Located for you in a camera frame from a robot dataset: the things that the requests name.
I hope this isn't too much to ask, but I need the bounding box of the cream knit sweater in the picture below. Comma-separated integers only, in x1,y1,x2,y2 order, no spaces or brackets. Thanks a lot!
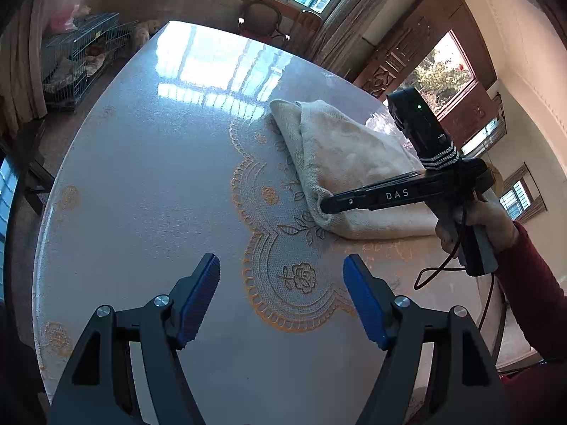
270,100,436,241

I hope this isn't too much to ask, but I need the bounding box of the carved wooden door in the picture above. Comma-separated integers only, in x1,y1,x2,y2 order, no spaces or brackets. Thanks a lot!
354,0,498,148

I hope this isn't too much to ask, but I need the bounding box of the pink plastic bag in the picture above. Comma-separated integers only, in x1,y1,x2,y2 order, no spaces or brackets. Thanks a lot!
45,0,90,35

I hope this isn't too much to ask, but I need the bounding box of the beige side curtain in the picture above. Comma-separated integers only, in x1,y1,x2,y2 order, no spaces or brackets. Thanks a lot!
1,0,47,137

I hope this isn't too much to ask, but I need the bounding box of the wire pet cage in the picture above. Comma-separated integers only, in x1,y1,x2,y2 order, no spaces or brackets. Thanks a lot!
40,12,137,111

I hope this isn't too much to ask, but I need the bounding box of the round-back chair pink cushion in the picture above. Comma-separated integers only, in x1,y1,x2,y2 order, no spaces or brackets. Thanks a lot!
237,0,289,48

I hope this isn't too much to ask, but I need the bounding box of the red sleeved right forearm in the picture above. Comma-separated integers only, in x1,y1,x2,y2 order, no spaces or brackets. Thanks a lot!
496,223,566,364

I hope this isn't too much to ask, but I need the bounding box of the right hand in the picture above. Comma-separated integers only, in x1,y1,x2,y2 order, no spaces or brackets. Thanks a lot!
434,189,519,255

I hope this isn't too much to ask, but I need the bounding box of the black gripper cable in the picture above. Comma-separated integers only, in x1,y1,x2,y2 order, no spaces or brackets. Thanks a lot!
412,207,471,292

